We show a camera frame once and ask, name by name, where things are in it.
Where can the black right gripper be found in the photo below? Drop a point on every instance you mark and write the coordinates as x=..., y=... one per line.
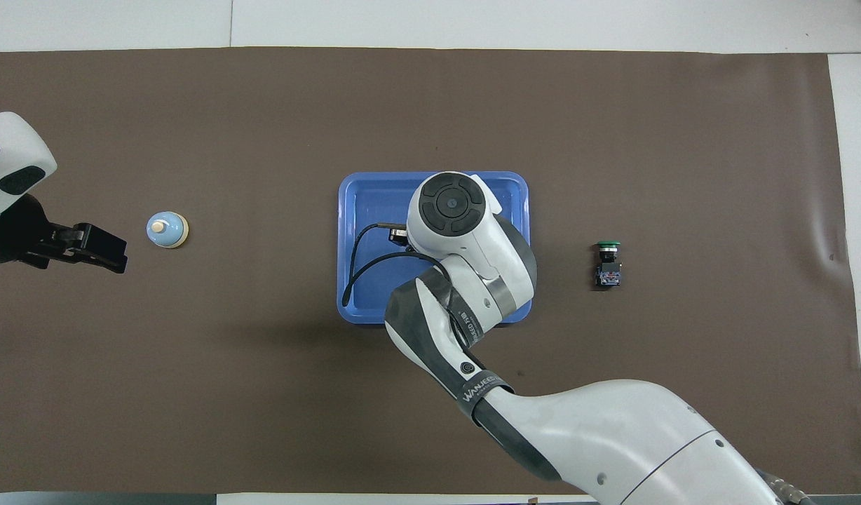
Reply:
x=398, y=237

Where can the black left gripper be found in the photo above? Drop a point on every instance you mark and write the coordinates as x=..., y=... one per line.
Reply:
x=24, y=231

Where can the light blue desk bell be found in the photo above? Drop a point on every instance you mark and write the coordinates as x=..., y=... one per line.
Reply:
x=165, y=230

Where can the green push button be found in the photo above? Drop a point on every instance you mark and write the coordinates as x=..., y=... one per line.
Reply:
x=608, y=270

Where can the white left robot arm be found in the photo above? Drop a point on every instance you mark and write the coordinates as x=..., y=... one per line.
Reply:
x=10, y=161

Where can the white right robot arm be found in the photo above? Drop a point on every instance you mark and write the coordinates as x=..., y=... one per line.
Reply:
x=613, y=435

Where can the blue plastic tray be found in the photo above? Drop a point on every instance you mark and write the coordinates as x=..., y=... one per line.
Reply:
x=374, y=203

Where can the brown table mat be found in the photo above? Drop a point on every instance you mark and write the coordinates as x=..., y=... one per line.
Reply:
x=192, y=386

